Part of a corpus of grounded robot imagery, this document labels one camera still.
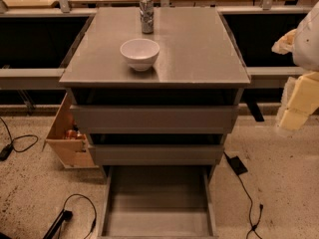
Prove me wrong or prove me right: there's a black adapter left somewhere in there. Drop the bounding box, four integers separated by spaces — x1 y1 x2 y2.
0 143 13 161

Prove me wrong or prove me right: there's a cardboard box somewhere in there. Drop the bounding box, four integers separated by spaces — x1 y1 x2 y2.
46 96 96 168

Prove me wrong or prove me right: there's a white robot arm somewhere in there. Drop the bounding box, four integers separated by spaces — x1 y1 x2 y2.
271 2 319 135

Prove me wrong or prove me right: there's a white ceramic bowl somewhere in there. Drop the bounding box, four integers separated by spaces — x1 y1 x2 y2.
120 39 160 72

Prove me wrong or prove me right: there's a grey right rail beam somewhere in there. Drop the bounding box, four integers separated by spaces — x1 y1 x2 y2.
246 67 304 89

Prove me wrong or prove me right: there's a black cable left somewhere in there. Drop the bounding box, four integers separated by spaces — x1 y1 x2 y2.
0 117 40 153

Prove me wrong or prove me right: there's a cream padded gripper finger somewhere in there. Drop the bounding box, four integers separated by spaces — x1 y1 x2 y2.
276 72 319 131

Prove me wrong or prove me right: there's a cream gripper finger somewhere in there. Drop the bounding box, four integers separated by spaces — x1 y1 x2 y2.
271 29 296 55

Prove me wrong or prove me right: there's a black looped cable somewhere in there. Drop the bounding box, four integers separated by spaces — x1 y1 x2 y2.
57 193 98 239

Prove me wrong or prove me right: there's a black power adapter right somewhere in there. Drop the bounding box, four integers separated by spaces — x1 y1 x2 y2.
227 156 247 175

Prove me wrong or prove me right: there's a grey drawer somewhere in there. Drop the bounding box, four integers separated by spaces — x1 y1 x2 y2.
68 88 241 133
89 133 224 165
98 166 218 239

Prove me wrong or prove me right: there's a grey drawer cabinet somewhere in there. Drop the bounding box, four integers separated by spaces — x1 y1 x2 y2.
59 6 252 181

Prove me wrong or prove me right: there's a black bar tool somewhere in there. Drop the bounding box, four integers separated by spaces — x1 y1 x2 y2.
43 209 73 239

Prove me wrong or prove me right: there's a grey middle drawer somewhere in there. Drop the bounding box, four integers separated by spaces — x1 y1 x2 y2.
89 133 224 165

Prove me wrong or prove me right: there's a black cable right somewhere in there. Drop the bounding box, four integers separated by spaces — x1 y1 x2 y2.
223 151 265 239

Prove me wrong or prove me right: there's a grey left rail beam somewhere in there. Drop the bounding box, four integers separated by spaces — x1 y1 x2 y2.
0 69 64 90

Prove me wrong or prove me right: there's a grey bottom drawer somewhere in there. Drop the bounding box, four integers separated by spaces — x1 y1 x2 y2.
98 166 218 239

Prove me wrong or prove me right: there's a silver drink can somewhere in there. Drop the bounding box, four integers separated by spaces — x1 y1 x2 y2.
140 0 154 34

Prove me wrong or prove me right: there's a grey rail beam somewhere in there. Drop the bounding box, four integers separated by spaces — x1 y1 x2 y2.
246 67 304 89
0 69 64 90

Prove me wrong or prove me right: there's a grey top drawer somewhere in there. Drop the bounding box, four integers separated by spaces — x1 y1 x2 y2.
68 88 241 133

